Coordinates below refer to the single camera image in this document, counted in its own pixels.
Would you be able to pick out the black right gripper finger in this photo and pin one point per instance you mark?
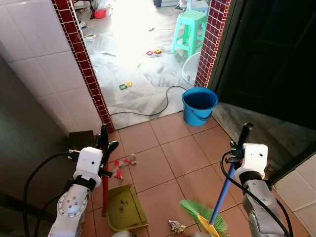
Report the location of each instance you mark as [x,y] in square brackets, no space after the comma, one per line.
[246,132]

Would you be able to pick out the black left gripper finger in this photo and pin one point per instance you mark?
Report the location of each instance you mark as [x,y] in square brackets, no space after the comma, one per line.
[112,147]
[103,134]

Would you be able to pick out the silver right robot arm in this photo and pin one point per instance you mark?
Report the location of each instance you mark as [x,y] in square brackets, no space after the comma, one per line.
[259,207]

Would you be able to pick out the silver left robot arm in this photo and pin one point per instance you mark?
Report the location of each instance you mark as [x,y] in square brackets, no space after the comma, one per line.
[71,207]

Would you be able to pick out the red and white wrapper scrap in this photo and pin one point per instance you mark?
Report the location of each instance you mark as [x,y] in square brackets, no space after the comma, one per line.
[120,168]

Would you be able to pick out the brown box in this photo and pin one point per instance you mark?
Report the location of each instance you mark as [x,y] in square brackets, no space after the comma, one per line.
[81,139]

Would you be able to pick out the blue plastic bucket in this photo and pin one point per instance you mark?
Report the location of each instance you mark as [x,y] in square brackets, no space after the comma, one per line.
[199,106]

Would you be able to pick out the green and yellow toy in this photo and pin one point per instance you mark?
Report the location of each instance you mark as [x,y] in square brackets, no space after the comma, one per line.
[125,85]

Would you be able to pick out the white basin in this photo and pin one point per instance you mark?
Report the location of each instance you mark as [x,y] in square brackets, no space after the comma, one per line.
[191,69]

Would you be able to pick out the dark wooden door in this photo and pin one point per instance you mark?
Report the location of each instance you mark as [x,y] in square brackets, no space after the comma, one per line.
[276,54]

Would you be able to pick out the red and yellow toy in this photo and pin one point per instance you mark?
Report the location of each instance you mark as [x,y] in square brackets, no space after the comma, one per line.
[154,51]

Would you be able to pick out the crumpled paper scrap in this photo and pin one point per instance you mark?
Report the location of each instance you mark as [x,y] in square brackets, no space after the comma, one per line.
[177,227]

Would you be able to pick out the green plastic stool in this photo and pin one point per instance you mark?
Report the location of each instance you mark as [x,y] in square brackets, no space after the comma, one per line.
[190,27]

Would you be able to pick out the red plastic container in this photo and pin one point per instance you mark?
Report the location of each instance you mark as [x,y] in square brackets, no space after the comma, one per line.
[100,13]

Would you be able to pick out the blue plastic stool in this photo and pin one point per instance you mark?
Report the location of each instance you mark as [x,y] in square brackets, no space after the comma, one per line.
[197,6]

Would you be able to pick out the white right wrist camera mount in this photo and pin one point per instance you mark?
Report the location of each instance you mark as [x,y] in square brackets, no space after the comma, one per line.
[253,157]

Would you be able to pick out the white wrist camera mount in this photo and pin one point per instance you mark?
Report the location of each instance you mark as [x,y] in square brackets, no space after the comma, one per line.
[253,157]
[88,160]

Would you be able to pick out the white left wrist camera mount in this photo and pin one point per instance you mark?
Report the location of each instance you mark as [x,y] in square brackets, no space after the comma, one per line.
[88,160]

